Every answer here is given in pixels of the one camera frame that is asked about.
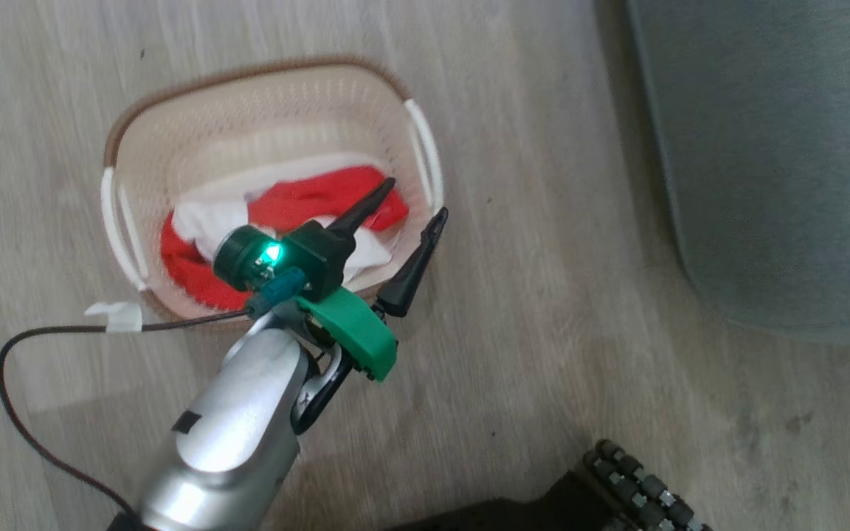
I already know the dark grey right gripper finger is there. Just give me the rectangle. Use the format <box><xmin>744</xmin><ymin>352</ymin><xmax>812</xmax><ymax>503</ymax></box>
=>
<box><xmin>378</xmin><ymin>207</ymin><xmax>449</xmax><ymax>318</ymax></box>
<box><xmin>328</xmin><ymin>177</ymin><xmax>398</xmax><ymax>249</ymax></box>

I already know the dark and green right gripper body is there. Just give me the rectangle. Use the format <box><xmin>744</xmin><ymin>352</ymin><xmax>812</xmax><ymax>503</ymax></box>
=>
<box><xmin>282</xmin><ymin>219</ymin><xmax>398</xmax><ymax>383</ymax></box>

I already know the red garment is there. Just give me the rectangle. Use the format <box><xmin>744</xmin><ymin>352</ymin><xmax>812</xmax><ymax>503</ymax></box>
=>
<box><xmin>159</xmin><ymin>166</ymin><xmax>410</xmax><ymax>311</ymax></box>

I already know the white garment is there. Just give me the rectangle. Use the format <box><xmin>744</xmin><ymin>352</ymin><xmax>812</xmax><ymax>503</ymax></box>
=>
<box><xmin>172</xmin><ymin>151</ymin><xmax>397</xmax><ymax>285</ymax></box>

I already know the cream perforated laundry basket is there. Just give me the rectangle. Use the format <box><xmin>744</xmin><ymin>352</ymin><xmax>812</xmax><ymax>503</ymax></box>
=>
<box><xmin>100</xmin><ymin>59</ymin><xmax>446</xmax><ymax>330</ymax></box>

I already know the white tape piece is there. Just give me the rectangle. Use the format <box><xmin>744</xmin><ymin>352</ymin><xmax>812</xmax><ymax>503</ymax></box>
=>
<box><xmin>84</xmin><ymin>300</ymin><xmax>145</xmax><ymax>333</ymax></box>

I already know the grey fabric sofa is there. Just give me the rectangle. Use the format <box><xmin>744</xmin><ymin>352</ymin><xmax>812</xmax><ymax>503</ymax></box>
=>
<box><xmin>625</xmin><ymin>0</ymin><xmax>850</xmax><ymax>345</ymax></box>

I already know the teal cable connector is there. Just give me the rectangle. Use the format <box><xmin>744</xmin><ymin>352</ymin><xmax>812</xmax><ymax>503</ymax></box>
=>
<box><xmin>246</xmin><ymin>268</ymin><xmax>308</xmax><ymax>319</ymax></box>

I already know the long thin black cable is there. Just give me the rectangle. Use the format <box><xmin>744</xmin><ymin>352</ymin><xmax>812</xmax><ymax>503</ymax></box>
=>
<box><xmin>0</xmin><ymin>308</ymin><xmax>252</xmax><ymax>518</ymax></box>

